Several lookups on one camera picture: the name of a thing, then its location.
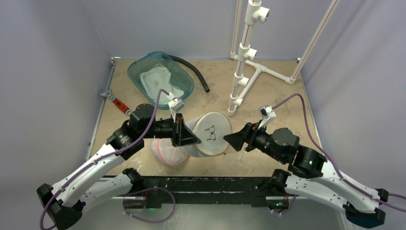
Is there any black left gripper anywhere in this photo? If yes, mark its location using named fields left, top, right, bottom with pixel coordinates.
left=141, top=113, right=201, bottom=147

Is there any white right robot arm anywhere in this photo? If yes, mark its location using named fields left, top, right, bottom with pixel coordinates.
left=224, top=123, right=389, bottom=229

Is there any pink-trimmed white laundry bag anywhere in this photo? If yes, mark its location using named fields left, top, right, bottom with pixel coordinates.
left=150, top=138, right=189, bottom=166

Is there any teal plastic basin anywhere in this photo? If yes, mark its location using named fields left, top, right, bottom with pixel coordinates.
left=127, top=51, right=194, bottom=104

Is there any white PVC pipe rack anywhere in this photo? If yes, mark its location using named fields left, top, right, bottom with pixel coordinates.
left=227, top=0, right=340, bottom=116

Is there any white cloth in basin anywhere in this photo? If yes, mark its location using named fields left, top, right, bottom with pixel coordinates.
left=139, top=64, right=184, bottom=103

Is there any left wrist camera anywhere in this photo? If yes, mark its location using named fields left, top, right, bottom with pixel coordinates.
left=167, top=93, right=185, bottom=121

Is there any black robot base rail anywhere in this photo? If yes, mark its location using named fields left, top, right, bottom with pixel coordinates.
left=121, top=176, right=289, bottom=210

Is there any black rubber hose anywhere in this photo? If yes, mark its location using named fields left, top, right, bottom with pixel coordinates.
left=168, top=55, right=211, bottom=93

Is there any red-handled adjustable wrench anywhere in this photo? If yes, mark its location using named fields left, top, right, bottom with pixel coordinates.
left=100, top=89, right=132, bottom=116

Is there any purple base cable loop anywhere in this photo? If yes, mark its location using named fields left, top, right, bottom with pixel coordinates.
left=123, top=188, right=175, bottom=224

